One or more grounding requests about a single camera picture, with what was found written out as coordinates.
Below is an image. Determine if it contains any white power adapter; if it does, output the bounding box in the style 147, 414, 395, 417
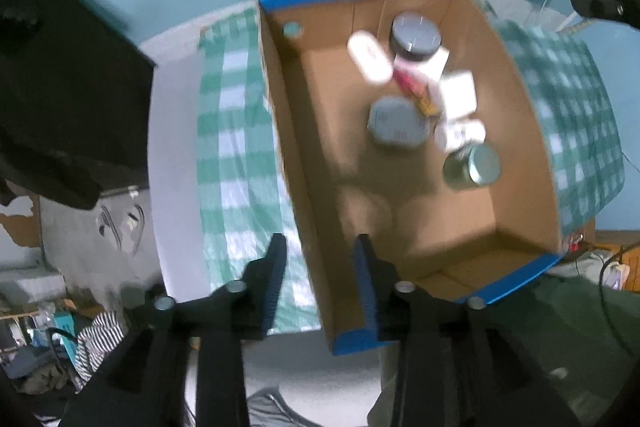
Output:
602, 262, 631, 290

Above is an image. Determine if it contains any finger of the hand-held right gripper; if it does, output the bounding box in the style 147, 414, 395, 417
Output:
571, 0, 640, 30

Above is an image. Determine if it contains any pink gold tube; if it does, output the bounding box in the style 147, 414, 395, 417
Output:
392, 59, 441, 118

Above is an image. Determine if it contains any black cable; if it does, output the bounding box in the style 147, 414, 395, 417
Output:
597, 244, 640, 358

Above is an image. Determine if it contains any white soap bar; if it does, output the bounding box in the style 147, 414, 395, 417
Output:
347, 32, 393, 85

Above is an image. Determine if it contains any white rectangular box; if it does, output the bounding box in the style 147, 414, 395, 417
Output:
440, 71, 478, 118

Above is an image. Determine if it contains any blue-edged cardboard box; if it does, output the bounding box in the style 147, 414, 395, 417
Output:
257, 0, 578, 355

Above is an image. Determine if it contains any striped cloth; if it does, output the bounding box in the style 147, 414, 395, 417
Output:
75, 312, 131, 390

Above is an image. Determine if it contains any white square block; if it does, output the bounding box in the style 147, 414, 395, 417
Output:
422, 47, 451, 80

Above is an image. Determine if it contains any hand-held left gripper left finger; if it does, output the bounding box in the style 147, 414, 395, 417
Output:
60, 233, 288, 427

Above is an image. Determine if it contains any white octagonal case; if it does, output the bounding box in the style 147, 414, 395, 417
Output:
367, 96, 431, 150

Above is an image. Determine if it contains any teal white checkered cloth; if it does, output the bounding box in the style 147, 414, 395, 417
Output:
196, 4, 627, 335

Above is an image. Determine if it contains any dark round jar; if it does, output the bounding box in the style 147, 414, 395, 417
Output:
390, 13, 443, 62

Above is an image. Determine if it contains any grey green cloth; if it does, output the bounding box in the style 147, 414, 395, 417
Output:
380, 257, 640, 427

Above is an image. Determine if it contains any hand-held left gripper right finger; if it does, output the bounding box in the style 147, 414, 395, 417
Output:
352, 234, 581, 427

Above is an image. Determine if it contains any white pill bottle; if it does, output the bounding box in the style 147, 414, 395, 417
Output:
434, 119, 487, 152

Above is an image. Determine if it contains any teal round jar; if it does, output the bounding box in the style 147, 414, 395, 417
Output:
442, 143, 502, 188

